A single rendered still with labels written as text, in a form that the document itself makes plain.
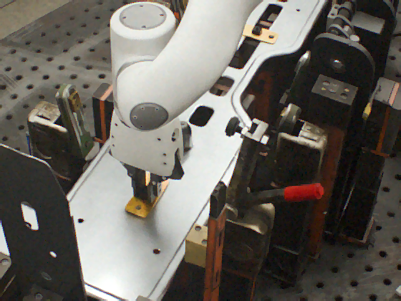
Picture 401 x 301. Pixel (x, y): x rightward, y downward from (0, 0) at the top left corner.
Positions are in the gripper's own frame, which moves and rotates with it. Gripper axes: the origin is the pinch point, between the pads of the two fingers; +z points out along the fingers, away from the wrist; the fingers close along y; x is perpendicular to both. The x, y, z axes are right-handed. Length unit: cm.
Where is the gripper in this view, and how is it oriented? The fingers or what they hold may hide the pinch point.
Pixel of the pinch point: (146, 184)
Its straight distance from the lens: 122.6
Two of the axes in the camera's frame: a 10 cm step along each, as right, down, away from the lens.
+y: -9.1, -3.1, 2.8
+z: -0.2, 7.0, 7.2
